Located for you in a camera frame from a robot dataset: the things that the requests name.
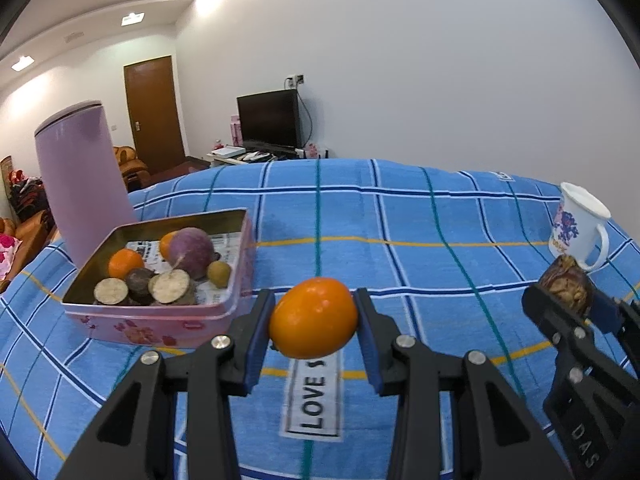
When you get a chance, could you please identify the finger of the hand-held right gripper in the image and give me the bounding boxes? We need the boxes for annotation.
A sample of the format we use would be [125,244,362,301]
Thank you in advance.
[521,284,621,387]
[590,290,640,361]

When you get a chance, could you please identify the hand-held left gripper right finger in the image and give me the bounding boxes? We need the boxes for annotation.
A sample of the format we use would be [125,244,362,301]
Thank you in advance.
[352,287,573,480]

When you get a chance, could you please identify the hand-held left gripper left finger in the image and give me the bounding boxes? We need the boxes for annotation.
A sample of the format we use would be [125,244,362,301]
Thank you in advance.
[55,288,277,480]

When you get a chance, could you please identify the wrinkled brown passion fruit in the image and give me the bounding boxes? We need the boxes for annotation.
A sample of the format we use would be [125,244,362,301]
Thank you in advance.
[541,255,593,318]

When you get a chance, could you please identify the small glossy orange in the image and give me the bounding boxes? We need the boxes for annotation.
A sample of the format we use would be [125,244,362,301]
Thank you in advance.
[269,277,359,359]

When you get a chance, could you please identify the small green-brown kiwi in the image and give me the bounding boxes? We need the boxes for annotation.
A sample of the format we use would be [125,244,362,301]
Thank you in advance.
[206,260,232,288]

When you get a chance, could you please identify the cut purple yam piece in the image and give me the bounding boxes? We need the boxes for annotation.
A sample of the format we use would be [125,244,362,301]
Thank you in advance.
[148,270,198,307]
[93,278,132,306]

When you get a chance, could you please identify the round purple turnip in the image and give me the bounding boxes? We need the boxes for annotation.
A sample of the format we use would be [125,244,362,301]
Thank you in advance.
[167,227,215,281]

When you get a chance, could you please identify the dark brown round tuber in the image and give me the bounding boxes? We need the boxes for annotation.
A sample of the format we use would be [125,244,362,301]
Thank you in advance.
[125,267,157,305]

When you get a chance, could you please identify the medium orange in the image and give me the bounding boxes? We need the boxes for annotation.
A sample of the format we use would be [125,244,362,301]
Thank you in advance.
[108,249,146,281]

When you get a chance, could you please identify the white printed mug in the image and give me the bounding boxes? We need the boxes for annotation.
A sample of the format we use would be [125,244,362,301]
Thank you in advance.
[547,182,612,273]

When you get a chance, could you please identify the blue plaid blanket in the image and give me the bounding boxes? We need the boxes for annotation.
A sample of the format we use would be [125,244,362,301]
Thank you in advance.
[0,158,640,480]

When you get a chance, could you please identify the white television stand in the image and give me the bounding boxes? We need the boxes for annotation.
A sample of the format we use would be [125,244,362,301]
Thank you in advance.
[207,145,331,168]

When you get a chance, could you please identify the orange leather armchair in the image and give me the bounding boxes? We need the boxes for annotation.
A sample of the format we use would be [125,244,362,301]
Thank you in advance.
[112,145,151,193]

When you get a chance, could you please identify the black flat television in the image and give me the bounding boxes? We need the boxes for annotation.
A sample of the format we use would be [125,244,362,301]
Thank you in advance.
[236,89,303,153]

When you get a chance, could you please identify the lilac cylinder container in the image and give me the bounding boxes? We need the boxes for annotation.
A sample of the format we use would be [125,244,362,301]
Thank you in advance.
[34,101,138,268]

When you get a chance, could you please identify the orange leather sofa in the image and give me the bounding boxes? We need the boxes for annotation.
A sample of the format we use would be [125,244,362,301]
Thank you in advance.
[0,207,57,291]

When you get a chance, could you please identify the brown wooden door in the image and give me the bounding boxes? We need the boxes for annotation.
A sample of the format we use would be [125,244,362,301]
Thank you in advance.
[123,55,187,173]

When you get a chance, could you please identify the pink floral pillow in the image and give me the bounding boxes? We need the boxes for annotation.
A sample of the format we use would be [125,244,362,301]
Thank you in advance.
[0,232,23,281]

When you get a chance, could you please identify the dark red cloth pile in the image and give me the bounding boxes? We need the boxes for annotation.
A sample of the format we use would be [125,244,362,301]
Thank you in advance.
[7,170,48,221]

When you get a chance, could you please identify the black power cable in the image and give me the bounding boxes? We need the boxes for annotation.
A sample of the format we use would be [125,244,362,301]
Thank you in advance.
[297,87,313,148]

